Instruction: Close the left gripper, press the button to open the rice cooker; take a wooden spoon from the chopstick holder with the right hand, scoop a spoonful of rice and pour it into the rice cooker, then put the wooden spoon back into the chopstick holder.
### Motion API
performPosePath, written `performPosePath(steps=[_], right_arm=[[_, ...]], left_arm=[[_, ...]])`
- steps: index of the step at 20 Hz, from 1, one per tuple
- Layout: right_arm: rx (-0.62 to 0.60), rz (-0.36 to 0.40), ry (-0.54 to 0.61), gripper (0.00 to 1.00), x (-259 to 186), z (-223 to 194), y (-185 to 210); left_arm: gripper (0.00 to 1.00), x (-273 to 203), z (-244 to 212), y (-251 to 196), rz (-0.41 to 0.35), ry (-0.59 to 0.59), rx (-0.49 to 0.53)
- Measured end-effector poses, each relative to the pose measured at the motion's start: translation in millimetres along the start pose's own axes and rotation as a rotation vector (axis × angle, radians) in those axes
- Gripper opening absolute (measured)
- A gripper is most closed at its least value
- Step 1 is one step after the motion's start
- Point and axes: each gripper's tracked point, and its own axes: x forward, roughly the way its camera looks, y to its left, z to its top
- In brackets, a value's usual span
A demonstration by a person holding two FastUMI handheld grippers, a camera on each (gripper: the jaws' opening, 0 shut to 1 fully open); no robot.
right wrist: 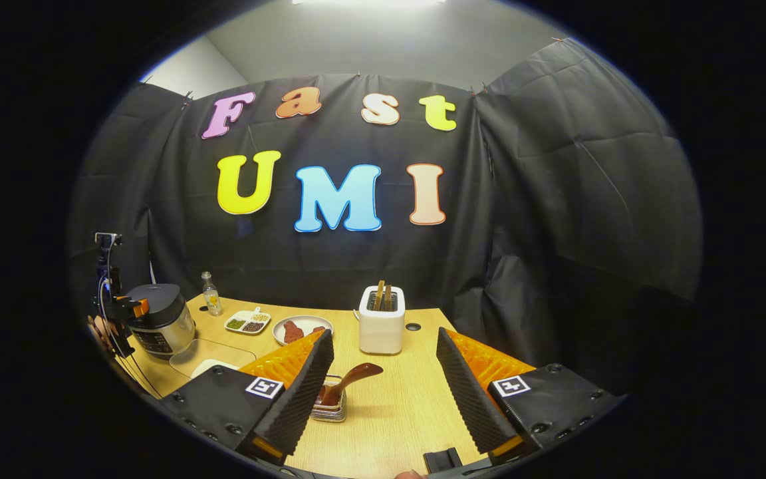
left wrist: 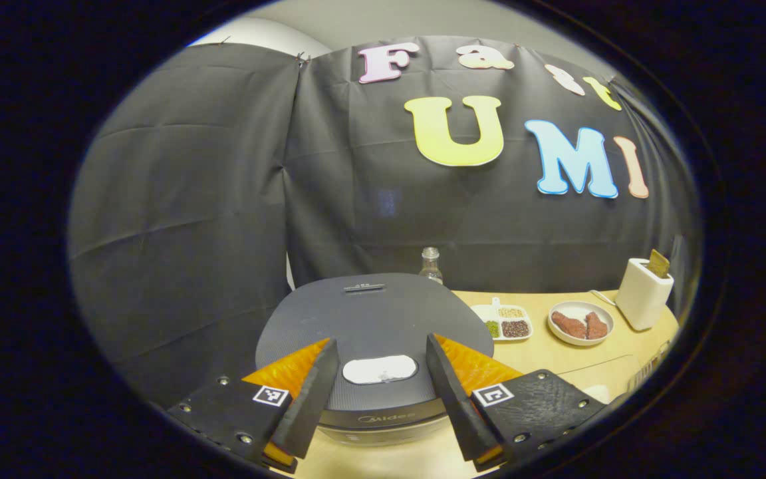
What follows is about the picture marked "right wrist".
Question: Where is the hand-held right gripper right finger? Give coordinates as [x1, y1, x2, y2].
[436, 326, 625, 466]

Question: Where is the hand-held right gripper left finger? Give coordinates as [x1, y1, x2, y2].
[157, 329, 335, 466]

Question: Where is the grey rice cooker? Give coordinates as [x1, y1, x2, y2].
[125, 283, 196, 360]

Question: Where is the brown wooden spoon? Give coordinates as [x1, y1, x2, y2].
[317, 363, 384, 408]

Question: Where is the clear rice container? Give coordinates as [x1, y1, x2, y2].
[169, 337, 257, 380]

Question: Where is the white rice heap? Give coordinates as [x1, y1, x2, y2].
[190, 359, 242, 379]

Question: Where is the round white plate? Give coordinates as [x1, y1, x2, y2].
[272, 315, 334, 347]

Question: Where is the small clear glass bottle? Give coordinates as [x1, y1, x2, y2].
[200, 271, 223, 317]

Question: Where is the white divided bean dish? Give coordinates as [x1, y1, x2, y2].
[223, 307, 272, 335]

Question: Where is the white toaster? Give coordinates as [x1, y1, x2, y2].
[358, 285, 406, 355]

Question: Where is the ceiling light panel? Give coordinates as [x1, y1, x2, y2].
[290, 0, 447, 7]

